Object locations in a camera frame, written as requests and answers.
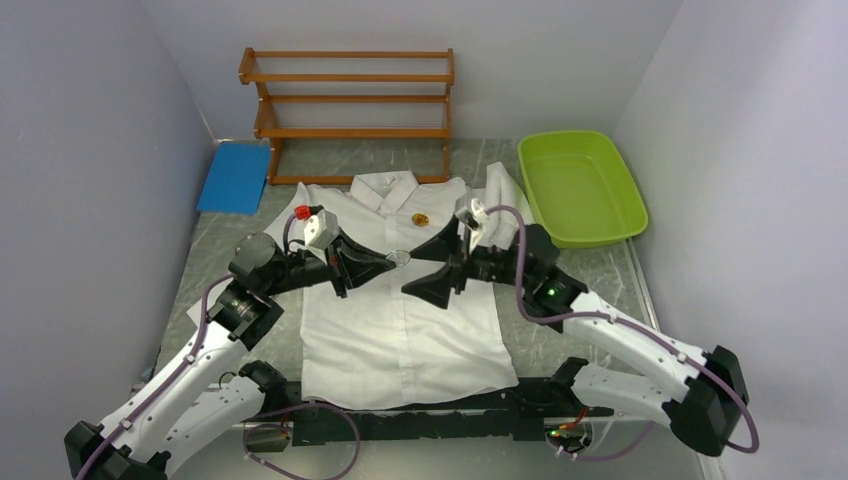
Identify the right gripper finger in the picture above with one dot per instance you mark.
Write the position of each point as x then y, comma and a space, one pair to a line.
448, 243
437, 288

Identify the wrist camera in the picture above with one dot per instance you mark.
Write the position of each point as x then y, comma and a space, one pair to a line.
473, 219
319, 225

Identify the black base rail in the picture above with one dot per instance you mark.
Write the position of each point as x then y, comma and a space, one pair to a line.
522, 413

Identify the wooden shoe rack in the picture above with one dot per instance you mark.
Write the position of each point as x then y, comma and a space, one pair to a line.
350, 95

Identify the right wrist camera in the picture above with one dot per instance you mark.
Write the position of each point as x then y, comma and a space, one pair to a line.
473, 219

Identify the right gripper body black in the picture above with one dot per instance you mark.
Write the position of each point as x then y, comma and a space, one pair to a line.
490, 263

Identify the yellow brooch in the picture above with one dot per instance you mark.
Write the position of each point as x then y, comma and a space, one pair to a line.
420, 219

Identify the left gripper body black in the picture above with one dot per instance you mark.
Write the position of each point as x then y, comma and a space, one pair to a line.
306, 269

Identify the blue board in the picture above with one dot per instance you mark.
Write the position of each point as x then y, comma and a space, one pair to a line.
236, 179

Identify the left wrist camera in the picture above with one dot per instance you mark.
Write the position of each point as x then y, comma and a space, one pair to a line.
319, 225

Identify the green plastic basin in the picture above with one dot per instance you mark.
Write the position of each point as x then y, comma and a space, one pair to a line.
580, 189

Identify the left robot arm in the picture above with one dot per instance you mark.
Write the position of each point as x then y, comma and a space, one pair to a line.
176, 414

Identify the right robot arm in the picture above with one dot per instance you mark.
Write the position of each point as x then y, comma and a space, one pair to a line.
700, 396

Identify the white round brooch backing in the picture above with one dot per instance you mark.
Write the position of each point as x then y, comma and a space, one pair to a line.
399, 257

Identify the white shirt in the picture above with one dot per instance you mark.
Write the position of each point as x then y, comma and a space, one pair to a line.
379, 348

